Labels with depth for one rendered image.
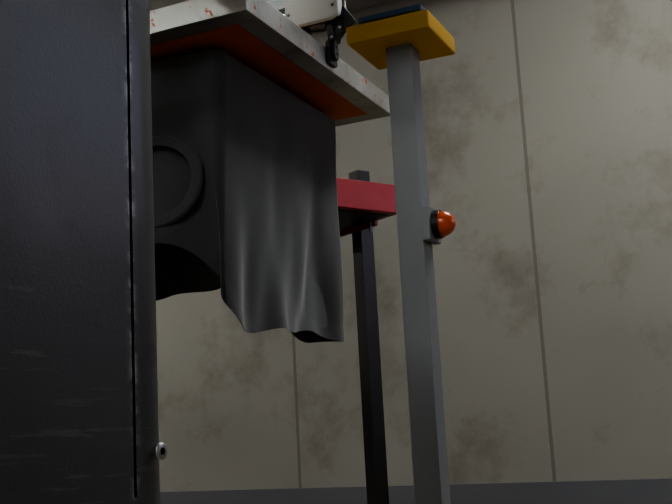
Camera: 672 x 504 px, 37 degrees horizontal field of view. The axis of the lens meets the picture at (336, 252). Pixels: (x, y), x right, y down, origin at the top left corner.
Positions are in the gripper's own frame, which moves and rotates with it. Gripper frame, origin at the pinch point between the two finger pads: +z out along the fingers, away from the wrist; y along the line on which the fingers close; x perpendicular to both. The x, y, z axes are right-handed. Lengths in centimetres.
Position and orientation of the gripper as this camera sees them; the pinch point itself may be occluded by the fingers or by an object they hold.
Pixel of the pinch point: (319, 57)
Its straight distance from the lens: 176.0
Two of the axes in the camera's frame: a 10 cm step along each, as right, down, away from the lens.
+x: 4.1, 1.4, 9.0
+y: 9.1, -1.3, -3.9
